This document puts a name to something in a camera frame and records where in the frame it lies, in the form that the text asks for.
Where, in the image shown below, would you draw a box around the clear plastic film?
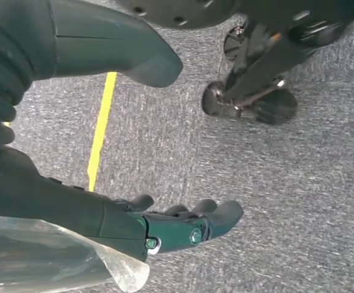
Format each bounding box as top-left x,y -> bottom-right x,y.
0,216 -> 150,293

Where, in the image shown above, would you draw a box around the yellow floor tape lines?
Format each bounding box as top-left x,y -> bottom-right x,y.
3,71 -> 118,193

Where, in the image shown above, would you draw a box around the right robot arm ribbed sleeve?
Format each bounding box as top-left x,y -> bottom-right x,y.
0,0 -> 57,149

